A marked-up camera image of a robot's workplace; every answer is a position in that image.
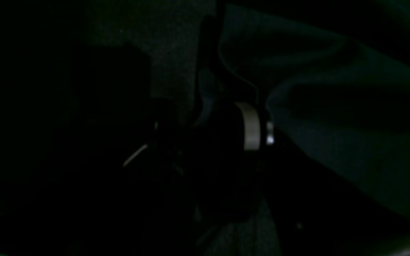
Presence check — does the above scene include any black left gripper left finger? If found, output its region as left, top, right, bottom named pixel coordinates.
left=122, top=100, right=196, bottom=249

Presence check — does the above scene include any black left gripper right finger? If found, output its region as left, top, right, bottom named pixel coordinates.
left=225, top=102, right=274, bottom=221

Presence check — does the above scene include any dark grey t-shirt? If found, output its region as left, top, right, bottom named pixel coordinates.
left=197, top=0, right=410, bottom=219

